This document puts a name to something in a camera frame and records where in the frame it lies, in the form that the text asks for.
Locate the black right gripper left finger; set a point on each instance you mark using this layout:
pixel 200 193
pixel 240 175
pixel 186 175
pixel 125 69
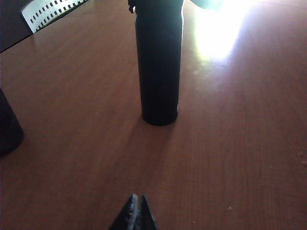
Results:
pixel 126 215

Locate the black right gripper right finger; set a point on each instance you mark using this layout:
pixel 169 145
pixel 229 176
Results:
pixel 145 215

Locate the black thermos cup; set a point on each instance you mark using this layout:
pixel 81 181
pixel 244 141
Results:
pixel 158 67

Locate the hammered glass mug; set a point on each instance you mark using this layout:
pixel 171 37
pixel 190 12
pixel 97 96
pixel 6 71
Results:
pixel 8 129

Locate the white perforated chair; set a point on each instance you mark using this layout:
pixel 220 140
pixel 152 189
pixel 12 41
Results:
pixel 50 14

